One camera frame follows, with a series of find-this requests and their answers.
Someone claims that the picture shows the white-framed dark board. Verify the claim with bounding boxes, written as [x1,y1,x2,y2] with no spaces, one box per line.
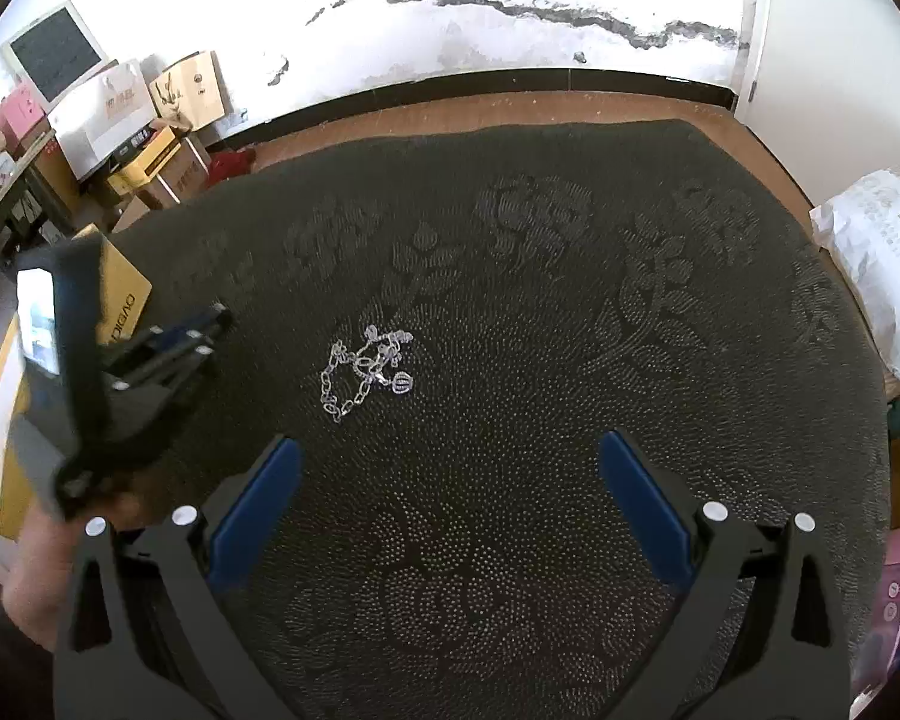
[0,1,110,110]

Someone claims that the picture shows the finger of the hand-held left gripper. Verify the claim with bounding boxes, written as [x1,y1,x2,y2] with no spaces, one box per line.
[146,305,235,350]
[109,345,215,395]

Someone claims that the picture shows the colourful printed box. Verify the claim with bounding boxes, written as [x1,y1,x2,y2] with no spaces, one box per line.
[851,525,900,698]

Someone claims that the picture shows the pink box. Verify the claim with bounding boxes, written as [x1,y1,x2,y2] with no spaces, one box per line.
[0,84,52,155]

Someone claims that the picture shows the white door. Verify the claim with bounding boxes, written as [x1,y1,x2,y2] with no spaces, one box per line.
[735,0,900,211]

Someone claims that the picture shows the white printed plastic bag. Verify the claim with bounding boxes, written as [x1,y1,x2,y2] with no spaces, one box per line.
[808,157,900,391]

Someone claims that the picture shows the flat yellow box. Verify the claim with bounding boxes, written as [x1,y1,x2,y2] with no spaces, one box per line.
[106,127,185,196]

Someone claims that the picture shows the yellow cardboard box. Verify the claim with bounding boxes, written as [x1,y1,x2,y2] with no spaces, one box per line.
[0,223,155,533]

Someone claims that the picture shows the dark desk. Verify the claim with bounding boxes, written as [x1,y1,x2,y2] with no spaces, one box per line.
[0,157,61,286]

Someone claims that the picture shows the brown cardboard box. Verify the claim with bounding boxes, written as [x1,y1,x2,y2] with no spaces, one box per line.
[157,139,212,203]

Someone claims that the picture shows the silver chain bracelet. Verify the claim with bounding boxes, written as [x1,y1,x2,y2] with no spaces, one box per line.
[320,324,415,425]

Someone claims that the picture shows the red cloth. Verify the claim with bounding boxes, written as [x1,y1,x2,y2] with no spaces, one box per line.
[208,148,256,185]

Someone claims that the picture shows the brown gift bag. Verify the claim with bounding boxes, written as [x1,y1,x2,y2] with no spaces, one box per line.
[148,51,230,132]

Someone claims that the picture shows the person's left forearm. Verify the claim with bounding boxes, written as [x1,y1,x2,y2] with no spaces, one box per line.
[0,493,147,661]

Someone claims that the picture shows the dark floral patterned mat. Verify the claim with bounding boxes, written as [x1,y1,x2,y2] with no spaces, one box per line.
[109,118,892,720]

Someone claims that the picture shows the white gift bag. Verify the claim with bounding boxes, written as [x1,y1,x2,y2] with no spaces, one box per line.
[49,60,158,181]

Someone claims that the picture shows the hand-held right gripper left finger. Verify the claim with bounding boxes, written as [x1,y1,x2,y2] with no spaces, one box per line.
[51,435,305,720]

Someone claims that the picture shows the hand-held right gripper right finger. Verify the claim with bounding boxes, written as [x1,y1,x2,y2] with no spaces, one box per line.
[598,427,852,720]

